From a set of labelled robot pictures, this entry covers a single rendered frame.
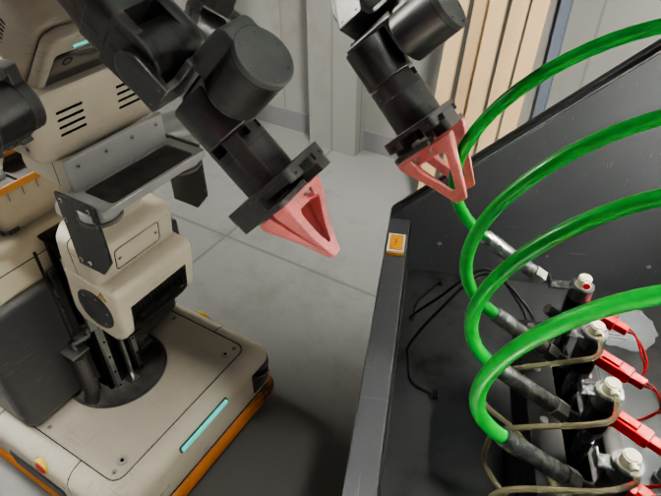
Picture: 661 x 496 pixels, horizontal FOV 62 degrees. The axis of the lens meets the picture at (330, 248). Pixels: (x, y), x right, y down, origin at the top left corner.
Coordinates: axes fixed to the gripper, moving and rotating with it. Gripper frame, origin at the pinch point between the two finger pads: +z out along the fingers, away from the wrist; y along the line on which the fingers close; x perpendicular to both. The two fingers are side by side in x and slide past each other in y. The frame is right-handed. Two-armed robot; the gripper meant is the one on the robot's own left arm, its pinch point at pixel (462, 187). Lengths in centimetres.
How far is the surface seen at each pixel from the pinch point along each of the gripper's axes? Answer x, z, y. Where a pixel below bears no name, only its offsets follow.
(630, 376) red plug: -5.5, 26.8, -3.9
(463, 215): 1.5, 2.8, -0.3
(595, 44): -18.6, -5.8, -2.7
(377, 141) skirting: 103, -9, 232
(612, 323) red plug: -5.1, 24.0, 3.5
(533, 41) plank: 4, -6, 184
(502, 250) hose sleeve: 0.7, 9.3, 1.6
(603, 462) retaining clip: -2.9, 25.4, -17.7
